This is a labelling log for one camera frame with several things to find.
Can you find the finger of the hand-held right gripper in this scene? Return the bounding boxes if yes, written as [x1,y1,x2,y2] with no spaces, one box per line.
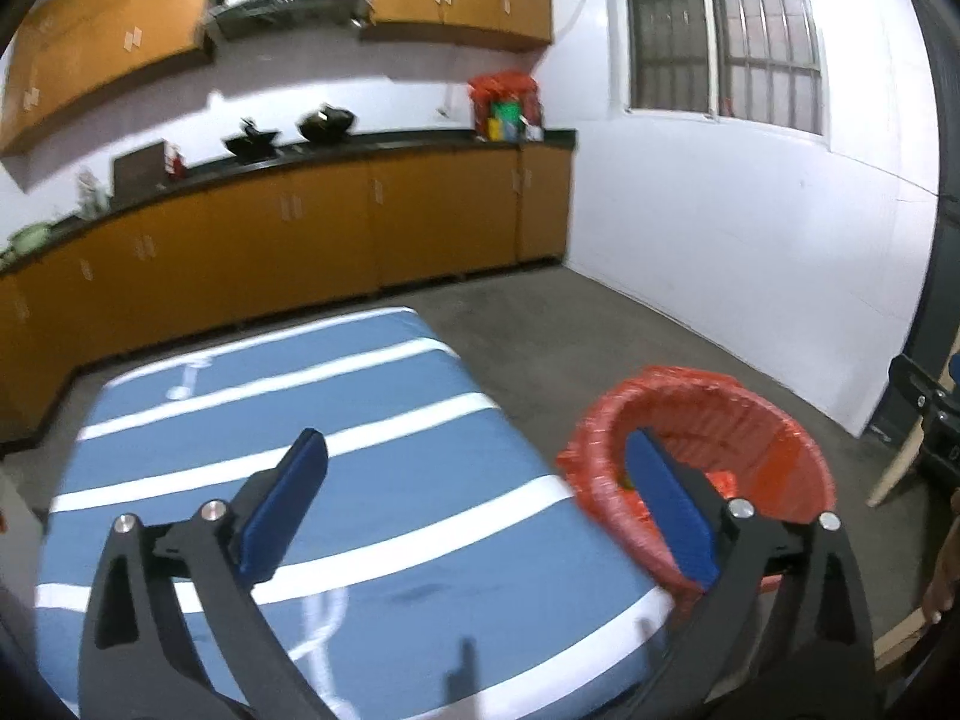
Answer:
[889,354,960,421]

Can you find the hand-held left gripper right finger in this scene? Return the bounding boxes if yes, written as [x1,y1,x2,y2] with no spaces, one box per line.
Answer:
[624,426,878,720]

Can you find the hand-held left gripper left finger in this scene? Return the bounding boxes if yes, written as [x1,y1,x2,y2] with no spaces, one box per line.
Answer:
[77,427,331,720]

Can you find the red lined waste basket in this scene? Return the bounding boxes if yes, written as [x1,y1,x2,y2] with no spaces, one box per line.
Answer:
[555,365,837,608]

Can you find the person's right hand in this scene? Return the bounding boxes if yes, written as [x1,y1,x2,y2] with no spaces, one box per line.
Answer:
[921,529,960,625]

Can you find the light wooden stick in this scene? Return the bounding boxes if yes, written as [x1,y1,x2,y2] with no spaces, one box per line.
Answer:
[868,420,932,509]

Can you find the blue white striped tablecloth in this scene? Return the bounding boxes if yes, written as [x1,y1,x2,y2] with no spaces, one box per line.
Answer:
[34,306,672,720]

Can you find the wooden lower cabinets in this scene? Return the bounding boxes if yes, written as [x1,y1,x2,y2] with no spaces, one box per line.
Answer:
[0,141,577,460]

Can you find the dark cutting board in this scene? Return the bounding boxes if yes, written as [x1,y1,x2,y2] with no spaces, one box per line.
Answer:
[112,139,170,204]

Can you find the clear jars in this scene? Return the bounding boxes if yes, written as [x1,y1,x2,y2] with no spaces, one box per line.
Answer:
[76,169,110,215]

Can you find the green basin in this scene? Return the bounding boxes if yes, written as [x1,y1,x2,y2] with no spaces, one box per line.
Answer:
[7,221,54,253]

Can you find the black wok with lid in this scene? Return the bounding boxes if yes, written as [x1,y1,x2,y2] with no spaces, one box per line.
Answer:
[296,106,358,144]

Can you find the black kitchen countertop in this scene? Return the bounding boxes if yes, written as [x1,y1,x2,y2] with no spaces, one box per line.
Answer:
[0,129,578,280]

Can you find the barred window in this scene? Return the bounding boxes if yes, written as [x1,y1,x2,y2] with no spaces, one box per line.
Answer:
[619,0,830,149]

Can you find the red bag of goods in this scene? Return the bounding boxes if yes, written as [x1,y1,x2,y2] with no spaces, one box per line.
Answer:
[469,71,543,140]

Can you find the black wok with handle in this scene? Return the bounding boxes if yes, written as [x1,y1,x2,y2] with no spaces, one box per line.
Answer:
[223,118,281,159]

